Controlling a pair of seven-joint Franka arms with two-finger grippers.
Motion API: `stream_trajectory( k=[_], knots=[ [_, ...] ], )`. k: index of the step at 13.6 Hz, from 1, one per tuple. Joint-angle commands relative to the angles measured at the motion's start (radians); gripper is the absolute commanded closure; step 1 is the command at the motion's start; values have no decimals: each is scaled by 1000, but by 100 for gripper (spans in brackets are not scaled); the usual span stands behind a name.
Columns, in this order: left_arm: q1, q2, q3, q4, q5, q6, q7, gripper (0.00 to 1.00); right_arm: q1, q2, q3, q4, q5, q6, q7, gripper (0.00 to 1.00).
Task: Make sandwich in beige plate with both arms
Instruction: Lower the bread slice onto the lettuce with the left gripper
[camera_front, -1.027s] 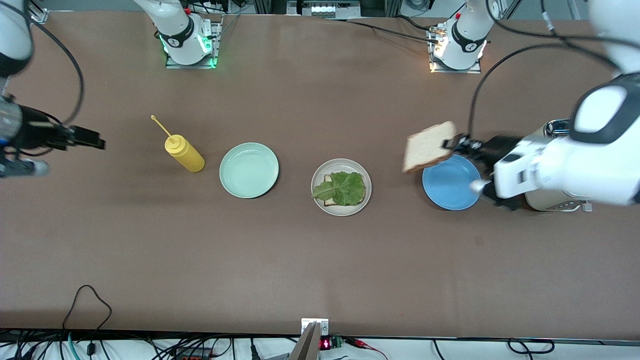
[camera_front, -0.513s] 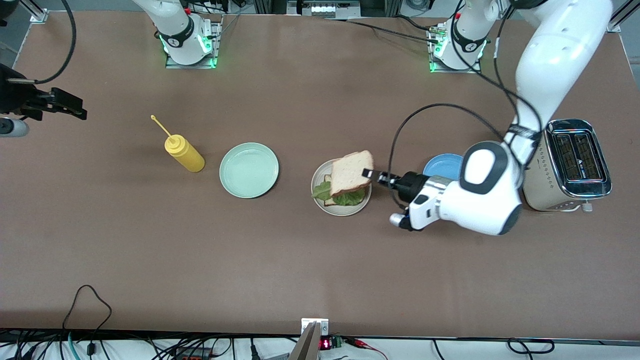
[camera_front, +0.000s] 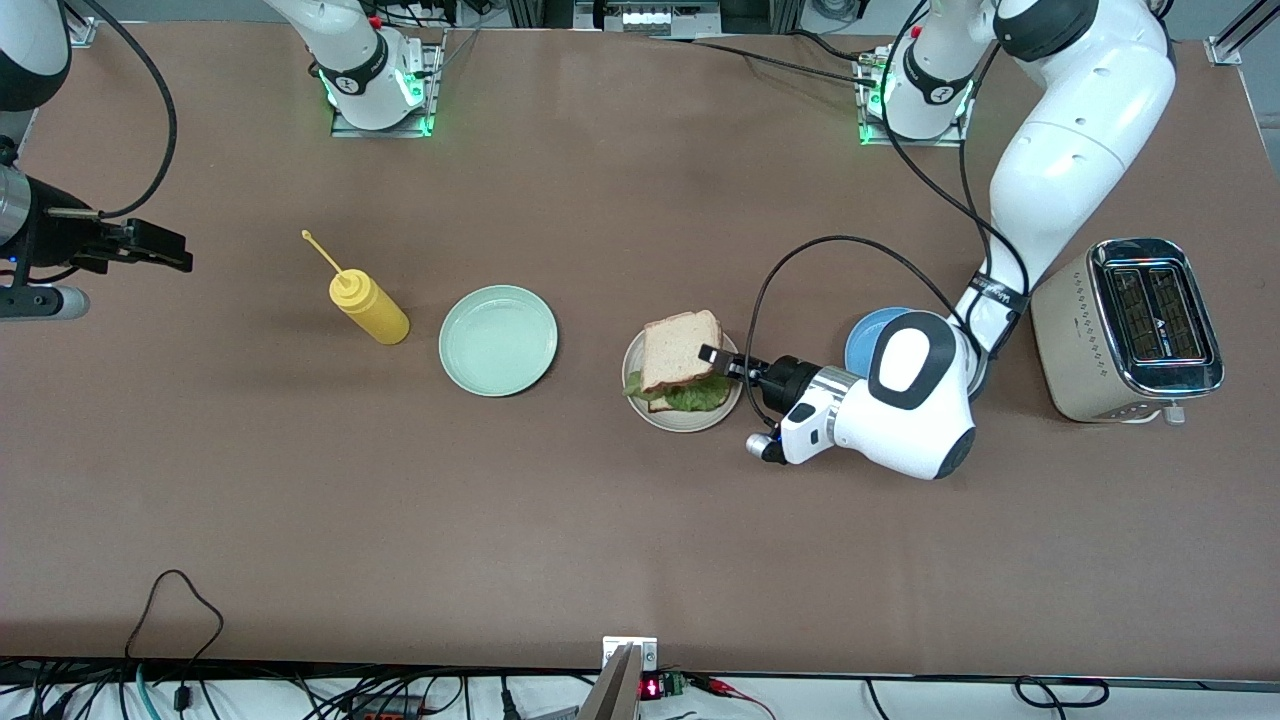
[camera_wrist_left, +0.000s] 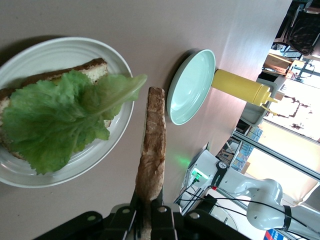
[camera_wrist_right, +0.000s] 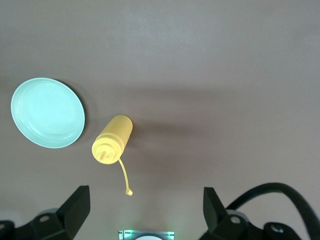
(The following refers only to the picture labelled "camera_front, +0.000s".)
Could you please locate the blue plate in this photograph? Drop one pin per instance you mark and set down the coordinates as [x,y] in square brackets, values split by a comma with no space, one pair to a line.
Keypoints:
[862,345]

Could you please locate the beige plate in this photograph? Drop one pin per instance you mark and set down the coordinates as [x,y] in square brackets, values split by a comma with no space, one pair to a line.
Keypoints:
[690,422]

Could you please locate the bread slice with brown crust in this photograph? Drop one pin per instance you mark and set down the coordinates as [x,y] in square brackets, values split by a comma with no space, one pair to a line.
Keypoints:
[657,404]
[680,350]

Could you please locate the pale green plate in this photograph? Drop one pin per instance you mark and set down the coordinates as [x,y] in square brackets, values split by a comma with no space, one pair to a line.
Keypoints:
[498,340]

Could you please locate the aluminium bar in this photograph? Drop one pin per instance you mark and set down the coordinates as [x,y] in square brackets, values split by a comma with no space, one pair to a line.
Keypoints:
[612,695]

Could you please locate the small metal bracket plate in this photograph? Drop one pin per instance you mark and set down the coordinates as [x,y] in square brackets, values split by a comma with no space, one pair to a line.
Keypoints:
[612,650]

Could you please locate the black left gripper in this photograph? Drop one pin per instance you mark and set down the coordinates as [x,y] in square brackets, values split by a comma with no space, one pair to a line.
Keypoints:
[787,380]

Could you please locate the aluminium corner profile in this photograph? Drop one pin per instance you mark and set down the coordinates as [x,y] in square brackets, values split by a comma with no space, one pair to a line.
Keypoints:
[1232,45]
[85,35]

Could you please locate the beige chrome toaster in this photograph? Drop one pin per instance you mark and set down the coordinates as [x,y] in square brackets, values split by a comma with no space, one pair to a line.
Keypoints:
[1075,340]

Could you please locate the grey power strip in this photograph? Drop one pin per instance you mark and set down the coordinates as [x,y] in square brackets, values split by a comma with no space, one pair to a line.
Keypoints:
[650,18]

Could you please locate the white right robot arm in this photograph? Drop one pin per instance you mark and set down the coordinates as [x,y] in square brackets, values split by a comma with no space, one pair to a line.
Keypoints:
[355,70]

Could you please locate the red display circuit module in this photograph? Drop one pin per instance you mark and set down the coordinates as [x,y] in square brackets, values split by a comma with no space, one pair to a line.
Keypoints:
[655,688]

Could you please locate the yellow squeeze bottle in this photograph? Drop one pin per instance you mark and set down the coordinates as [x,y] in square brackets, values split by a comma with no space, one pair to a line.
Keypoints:
[375,315]

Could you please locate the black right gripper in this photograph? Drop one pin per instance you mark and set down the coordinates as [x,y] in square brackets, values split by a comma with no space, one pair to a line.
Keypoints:
[62,240]

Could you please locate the green lettuce leaf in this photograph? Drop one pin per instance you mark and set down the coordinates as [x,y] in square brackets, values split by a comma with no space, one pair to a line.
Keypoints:
[700,398]

